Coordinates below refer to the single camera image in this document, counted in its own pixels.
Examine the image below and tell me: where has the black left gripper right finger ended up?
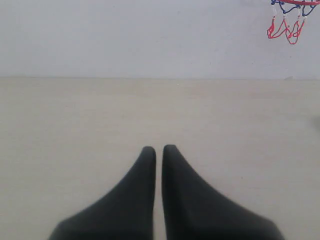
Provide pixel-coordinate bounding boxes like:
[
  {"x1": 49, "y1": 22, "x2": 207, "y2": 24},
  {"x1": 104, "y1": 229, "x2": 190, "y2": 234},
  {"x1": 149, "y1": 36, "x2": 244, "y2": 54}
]
[{"x1": 161, "y1": 144, "x2": 284, "y2": 240}]

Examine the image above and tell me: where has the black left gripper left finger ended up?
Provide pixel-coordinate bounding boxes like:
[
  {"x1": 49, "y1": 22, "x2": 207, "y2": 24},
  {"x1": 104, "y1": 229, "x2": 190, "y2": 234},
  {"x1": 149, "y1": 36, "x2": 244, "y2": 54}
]
[{"x1": 49, "y1": 146, "x2": 156, "y2": 240}]

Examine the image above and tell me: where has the red mini basketball hoop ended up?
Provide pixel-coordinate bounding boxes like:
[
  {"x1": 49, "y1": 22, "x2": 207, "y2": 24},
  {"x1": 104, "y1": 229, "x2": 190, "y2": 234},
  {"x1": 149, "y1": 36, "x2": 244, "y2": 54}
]
[{"x1": 266, "y1": 0, "x2": 320, "y2": 45}]

